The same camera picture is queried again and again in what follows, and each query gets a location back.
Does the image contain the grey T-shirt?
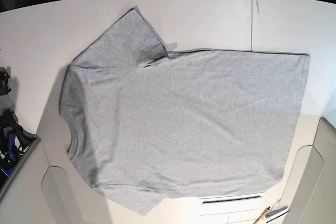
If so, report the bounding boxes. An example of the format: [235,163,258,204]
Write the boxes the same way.
[59,9,310,215]

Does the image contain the white slotted grommet plate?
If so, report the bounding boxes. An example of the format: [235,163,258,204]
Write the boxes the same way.
[199,192,265,216]

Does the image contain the black and blue clamp pile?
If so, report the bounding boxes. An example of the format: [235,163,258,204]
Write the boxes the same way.
[1,109,38,187]

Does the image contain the black device at left edge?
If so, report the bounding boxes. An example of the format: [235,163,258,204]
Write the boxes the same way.
[0,67,11,96]

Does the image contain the wooden handled tool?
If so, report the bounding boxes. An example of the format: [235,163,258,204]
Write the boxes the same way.
[253,207,270,224]

